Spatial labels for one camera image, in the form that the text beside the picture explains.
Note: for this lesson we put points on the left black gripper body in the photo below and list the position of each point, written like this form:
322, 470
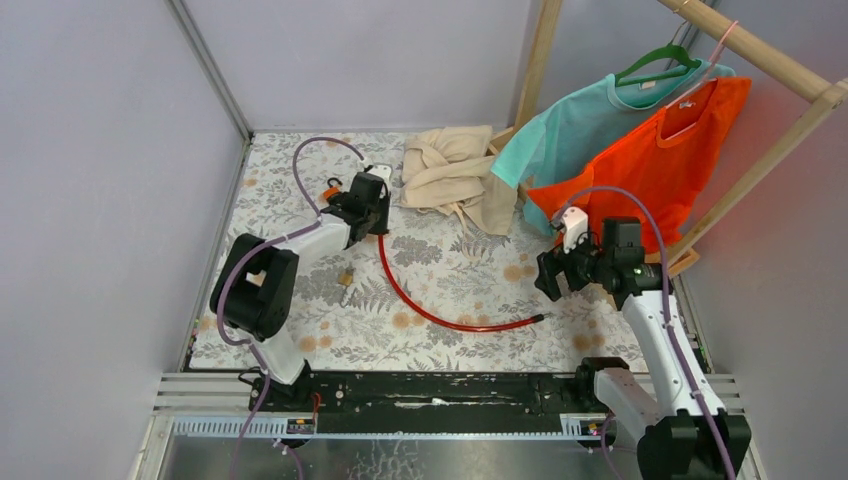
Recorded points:
378, 215

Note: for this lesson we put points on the floral patterned mat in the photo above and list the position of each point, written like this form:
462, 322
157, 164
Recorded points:
433, 295

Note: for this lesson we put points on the beige crumpled cloth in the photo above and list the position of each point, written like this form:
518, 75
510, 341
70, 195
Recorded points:
448, 170

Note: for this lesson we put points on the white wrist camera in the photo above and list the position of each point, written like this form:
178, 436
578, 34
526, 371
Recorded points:
574, 228
382, 171

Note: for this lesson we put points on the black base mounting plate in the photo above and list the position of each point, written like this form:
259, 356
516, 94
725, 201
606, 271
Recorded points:
347, 402

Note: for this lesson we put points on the wooden clothes rack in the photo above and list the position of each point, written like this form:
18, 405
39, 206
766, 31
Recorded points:
824, 98

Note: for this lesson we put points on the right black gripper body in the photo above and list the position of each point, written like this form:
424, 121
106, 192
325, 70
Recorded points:
582, 265

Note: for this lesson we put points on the orange t-shirt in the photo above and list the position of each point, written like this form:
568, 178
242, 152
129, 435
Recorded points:
658, 169

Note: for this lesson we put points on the teal t-shirt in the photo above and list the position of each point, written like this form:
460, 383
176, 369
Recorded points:
558, 144

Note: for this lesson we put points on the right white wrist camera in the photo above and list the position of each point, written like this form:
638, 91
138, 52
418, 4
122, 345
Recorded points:
574, 228

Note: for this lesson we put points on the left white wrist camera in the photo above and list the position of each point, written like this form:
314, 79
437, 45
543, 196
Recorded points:
382, 171

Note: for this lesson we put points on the aluminium frame rail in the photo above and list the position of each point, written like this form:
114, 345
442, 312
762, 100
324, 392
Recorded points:
210, 68

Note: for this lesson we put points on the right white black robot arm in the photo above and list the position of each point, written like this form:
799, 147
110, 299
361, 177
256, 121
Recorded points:
682, 428

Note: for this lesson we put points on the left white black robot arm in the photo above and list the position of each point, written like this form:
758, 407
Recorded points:
256, 285

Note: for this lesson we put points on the green clothes hanger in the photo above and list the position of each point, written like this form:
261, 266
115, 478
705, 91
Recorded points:
677, 56

